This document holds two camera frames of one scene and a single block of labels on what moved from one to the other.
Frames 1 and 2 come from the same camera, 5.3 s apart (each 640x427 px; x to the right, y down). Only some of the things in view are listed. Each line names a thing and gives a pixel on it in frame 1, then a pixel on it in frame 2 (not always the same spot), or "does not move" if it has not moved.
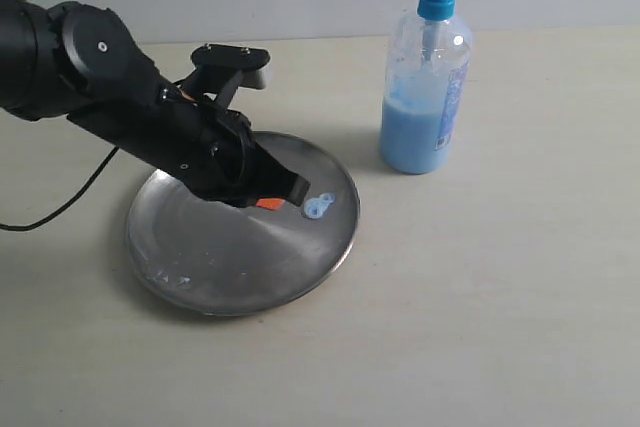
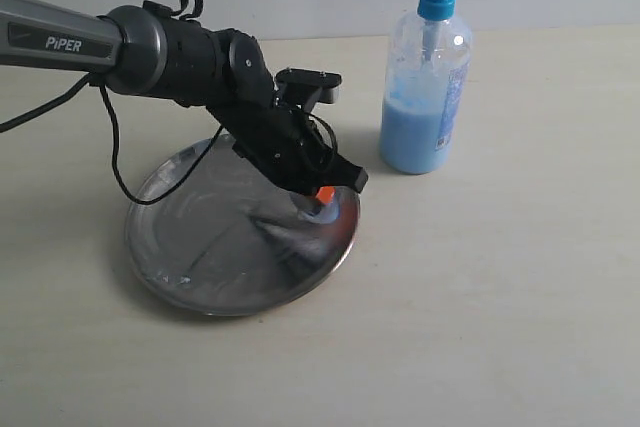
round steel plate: (225, 258) does not move
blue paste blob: (315, 207) to (328, 213)
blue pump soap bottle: (428, 58) does not move
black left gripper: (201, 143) to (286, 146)
